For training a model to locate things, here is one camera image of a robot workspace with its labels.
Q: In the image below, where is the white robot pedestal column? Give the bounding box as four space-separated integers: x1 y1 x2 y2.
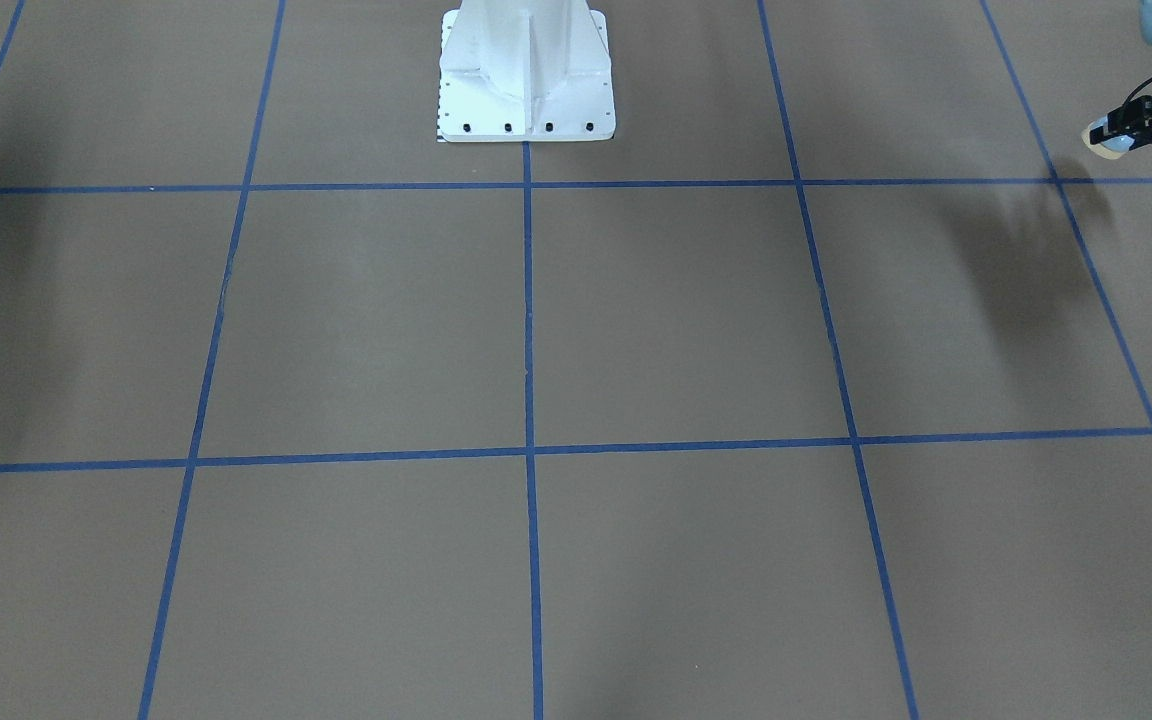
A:
435 1 617 143

